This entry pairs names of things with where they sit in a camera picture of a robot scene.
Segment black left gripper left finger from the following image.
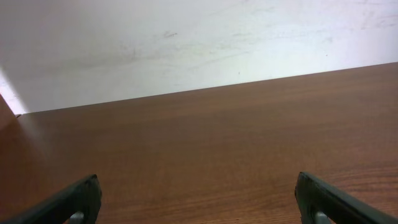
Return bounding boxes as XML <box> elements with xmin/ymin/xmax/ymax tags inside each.
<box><xmin>3</xmin><ymin>174</ymin><xmax>102</xmax><ymax>224</ymax></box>

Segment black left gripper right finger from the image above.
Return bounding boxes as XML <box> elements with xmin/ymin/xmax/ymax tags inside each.
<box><xmin>295</xmin><ymin>172</ymin><xmax>397</xmax><ymax>224</ymax></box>

